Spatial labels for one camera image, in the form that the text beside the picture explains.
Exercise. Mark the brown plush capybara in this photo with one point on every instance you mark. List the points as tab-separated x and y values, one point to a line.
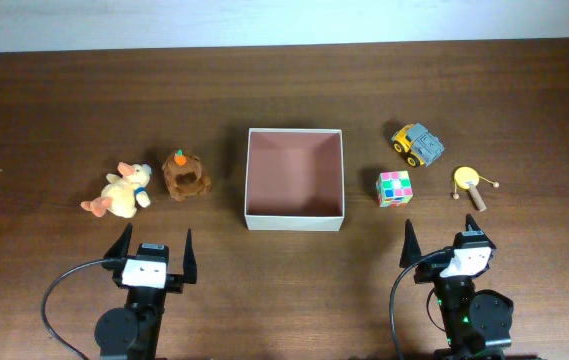
185	176

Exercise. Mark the yellow grey toy truck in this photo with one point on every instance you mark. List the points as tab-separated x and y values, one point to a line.
418	146

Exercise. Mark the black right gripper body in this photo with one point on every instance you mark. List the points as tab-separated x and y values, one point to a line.
431	270

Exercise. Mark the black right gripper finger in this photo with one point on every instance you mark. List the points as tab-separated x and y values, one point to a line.
411	252
470	224

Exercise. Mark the white cardboard box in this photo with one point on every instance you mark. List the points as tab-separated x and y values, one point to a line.
294	180

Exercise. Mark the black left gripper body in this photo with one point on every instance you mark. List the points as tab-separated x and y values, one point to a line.
174	282

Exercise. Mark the multicolour puzzle cube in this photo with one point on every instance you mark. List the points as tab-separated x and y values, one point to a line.
394	188

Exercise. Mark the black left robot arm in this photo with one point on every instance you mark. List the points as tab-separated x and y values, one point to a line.
132	331

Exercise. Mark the yellow wooden rattle drum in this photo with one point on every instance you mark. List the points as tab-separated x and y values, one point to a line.
467	178

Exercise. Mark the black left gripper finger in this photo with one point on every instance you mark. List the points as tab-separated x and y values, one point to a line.
190	273
120	247

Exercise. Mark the yellow plush duck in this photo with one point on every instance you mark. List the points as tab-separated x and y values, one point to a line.
124	193

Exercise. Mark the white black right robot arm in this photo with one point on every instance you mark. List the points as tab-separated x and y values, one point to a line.
476	322

